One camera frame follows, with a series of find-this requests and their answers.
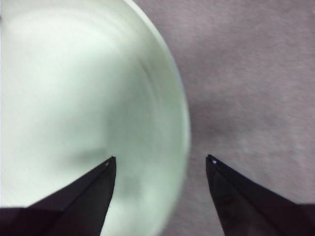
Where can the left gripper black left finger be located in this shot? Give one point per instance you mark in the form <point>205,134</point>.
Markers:
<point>73,211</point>

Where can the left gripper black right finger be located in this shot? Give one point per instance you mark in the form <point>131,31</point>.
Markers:
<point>251,211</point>

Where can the pale green round plate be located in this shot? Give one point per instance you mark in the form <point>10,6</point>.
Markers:
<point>73,86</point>

